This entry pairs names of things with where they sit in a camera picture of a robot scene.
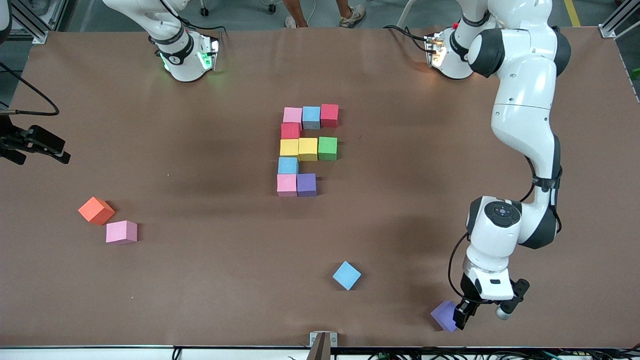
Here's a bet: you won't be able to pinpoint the white table edge rail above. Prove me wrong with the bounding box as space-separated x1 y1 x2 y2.
0 346 640 360

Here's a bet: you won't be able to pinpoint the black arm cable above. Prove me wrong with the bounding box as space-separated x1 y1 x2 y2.
0 61 60 117
447 155 564 302

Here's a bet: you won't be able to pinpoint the orange foam block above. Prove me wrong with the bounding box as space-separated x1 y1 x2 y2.
78 196 116 226

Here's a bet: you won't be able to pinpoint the purple foam block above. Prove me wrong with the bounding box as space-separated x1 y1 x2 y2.
430 300 459 333
296 173 318 198

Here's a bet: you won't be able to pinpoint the brown paper table cover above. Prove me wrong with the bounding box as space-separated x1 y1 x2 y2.
0 26 640 349

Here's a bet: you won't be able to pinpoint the black base cable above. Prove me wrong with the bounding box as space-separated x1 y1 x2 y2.
175 17 226 39
382 24 432 53

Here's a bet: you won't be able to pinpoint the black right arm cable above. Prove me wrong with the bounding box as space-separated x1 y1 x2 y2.
0 61 60 117

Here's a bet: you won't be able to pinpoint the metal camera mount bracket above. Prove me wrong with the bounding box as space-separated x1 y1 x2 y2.
309 331 338 360

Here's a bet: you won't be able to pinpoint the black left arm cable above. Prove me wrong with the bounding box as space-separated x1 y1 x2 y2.
447 155 564 302

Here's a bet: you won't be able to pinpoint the green foam block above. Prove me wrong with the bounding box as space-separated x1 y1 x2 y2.
317 136 339 162

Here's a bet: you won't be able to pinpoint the white stool legs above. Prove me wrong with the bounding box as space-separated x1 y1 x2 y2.
396 0 418 29

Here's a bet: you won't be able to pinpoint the aluminium frame profile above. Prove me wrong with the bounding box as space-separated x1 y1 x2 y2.
0 0 63 45
599 0 640 40

